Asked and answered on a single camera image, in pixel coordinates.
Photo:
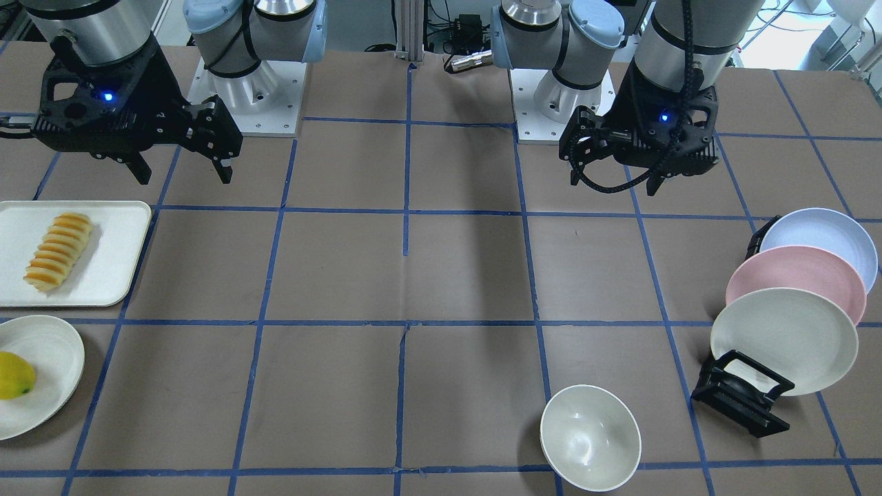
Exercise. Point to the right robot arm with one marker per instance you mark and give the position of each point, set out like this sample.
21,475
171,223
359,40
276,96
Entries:
234,37

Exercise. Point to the blue plate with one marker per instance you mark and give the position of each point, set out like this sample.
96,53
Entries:
828,230

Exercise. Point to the white rectangular tray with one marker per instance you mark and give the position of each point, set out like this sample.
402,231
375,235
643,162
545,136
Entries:
102,275

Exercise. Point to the aluminium frame post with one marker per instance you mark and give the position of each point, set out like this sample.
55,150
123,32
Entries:
409,28

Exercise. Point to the cream bowl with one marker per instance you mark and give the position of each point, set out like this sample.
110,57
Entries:
590,438

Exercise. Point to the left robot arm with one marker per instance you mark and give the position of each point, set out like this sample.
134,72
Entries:
577,41

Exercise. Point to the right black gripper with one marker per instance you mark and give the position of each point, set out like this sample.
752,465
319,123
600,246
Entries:
160,96

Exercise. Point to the cream plate in rack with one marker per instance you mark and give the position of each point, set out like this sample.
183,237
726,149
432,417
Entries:
798,334

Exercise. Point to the yellow lemon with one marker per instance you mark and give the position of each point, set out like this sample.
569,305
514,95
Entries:
18,377

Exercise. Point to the white plate with lemon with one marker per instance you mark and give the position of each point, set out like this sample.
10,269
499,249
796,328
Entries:
56,351

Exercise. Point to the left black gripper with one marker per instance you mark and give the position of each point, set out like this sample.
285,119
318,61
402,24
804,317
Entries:
628,109

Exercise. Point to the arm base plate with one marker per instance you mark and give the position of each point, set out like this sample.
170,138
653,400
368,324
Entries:
530,110
275,103

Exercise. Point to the black plate rack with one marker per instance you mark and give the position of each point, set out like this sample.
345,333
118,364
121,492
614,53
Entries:
737,398

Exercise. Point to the pink plate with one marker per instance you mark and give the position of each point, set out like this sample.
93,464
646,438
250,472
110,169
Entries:
802,267

